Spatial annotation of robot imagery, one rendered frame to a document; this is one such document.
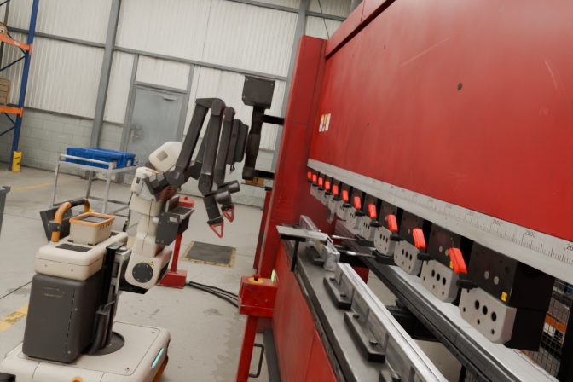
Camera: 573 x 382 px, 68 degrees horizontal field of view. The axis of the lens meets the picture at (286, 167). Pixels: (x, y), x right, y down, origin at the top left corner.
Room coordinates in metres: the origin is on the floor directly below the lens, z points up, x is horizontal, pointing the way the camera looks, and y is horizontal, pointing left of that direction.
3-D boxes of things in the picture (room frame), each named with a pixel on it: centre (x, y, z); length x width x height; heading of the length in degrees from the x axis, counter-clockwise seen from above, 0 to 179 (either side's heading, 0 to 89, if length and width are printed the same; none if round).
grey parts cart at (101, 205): (5.07, 2.18, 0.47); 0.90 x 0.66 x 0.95; 1
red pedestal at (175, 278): (3.94, 0.87, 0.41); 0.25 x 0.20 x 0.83; 97
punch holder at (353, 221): (1.84, -0.36, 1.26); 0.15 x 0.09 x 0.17; 7
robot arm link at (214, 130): (1.98, 0.36, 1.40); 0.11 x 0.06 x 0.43; 1
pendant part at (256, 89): (3.61, 0.34, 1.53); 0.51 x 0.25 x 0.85; 4
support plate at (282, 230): (2.40, -0.14, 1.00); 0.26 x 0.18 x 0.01; 97
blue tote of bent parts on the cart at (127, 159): (5.32, 2.18, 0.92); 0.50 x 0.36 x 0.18; 91
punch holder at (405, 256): (1.25, -0.43, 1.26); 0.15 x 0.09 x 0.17; 7
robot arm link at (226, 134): (2.41, 0.37, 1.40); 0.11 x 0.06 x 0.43; 1
